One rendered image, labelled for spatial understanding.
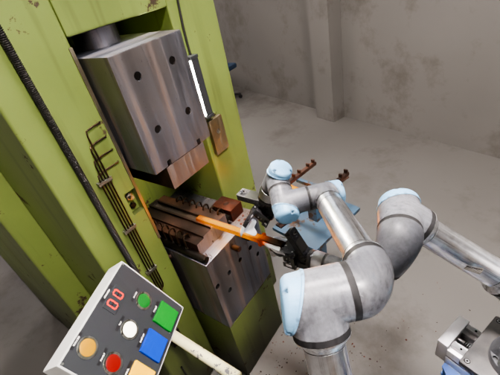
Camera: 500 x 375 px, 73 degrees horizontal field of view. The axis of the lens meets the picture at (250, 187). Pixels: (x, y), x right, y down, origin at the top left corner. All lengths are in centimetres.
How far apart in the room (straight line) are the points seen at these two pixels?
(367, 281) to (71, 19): 105
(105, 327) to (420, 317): 179
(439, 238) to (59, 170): 113
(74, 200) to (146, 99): 40
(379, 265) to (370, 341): 154
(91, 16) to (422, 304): 222
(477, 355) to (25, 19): 159
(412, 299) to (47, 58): 222
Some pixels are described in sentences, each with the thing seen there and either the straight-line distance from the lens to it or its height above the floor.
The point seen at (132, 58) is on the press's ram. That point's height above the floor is 174.
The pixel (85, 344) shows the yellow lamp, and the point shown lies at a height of 117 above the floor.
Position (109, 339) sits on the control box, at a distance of 110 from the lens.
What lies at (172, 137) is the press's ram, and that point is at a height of 145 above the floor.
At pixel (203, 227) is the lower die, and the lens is 150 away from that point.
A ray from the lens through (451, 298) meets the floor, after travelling 247.
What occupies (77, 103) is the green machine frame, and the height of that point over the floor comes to 165.
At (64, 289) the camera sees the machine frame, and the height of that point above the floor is 81.
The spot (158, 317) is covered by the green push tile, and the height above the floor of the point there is 103.
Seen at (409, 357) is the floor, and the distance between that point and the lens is 221.
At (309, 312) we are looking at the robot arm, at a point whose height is 137.
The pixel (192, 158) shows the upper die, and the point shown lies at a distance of 131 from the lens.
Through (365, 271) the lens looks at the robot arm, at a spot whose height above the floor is 140.
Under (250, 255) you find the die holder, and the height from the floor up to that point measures 72.
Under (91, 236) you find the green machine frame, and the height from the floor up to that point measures 124.
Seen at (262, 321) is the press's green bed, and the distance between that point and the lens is 205.
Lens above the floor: 192
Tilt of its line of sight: 34 degrees down
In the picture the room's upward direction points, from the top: 13 degrees counter-clockwise
